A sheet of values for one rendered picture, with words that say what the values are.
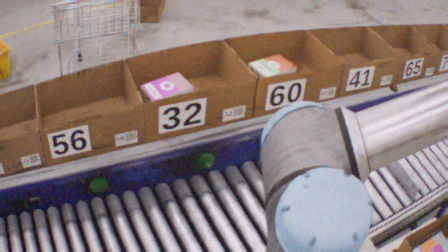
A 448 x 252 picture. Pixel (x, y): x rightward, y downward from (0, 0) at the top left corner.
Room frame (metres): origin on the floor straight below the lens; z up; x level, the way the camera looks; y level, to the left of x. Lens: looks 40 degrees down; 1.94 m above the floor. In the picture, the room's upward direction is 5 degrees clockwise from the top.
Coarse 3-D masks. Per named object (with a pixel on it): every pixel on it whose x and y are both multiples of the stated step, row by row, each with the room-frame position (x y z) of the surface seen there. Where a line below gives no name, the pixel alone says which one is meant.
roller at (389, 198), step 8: (368, 176) 1.19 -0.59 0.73; (376, 176) 1.17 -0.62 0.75; (376, 184) 1.14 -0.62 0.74; (384, 184) 1.13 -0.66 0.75; (384, 192) 1.09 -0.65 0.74; (392, 192) 1.09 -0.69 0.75; (384, 200) 1.07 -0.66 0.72; (392, 200) 1.04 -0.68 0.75; (392, 208) 1.01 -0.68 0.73; (400, 208) 1.00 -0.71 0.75
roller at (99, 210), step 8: (96, 200) 0.95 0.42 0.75; (96, 208) 0.91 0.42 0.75; (104, 208) 0.93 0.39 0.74; (96, 216) 0.88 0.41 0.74; (104, 216) 0.88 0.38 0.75; (104, 224) 0.85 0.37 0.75; (104, 232) 0.81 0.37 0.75; (112, 232) 0.82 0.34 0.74; (104, 240) 0.79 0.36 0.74; (112, 240) 0.78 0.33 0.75; (112, 248) 0.75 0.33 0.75; (120, 248) 0.77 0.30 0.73
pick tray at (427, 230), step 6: (444, 216) 0.87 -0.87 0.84; (432, 222) 0.84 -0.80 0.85; (438, 222) 0.86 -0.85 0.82; (444, 222) 0.88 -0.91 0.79; (426, 228) 0.83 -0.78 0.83; (432, 228) 0.85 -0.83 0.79; (438, 228) 0.87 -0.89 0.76; (444, 228) 0.86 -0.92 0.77; (414, 234) 0.80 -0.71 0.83; (420, 234) 0.82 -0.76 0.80; (426, 234) 0.84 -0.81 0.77; (444, 234) 0.84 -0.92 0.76; (408, 240) 0.79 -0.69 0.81; (414, 240) 0.81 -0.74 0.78; (420, 240) 0.82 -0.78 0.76; (402, 246) 0.76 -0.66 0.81; (408, 246) 0.74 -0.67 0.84
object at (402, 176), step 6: (396, 162) 1.21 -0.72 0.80; (390, 168) 1.23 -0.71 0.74; (396, 168) 1.20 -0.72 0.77; (402, 168) 1.17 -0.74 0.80; (396, 174) 1.19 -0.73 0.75; (402, 174) 1.16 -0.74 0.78; (408, 174) 1.13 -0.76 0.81; (402, 180) 1.14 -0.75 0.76; (408, 180) 1.12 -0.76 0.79; (402, 186) 1.13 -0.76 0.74; (408, 186) 1.10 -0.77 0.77; (414, 186) 1.07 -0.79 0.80; (408, 192) 1.09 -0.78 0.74; (414, 192) 1.06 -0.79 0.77
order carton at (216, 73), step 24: (168, 48) 1.47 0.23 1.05; (192, 48) 1.51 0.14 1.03; (216, 48) 1.55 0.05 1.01; (144, 72) 1.42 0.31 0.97; (168, 72) 1.46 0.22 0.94; (192, 72) 1.51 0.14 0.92; (216, 72) 1.55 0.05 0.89; (240, 72) 1.40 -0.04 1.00; (192, 96) 1.20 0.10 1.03; (216, 96) 1.24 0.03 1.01; (240, 96) 1.28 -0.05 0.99; (144, 120) 1.13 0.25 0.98; (216, 120) 1.24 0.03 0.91; (240, 120) 1.28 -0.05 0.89
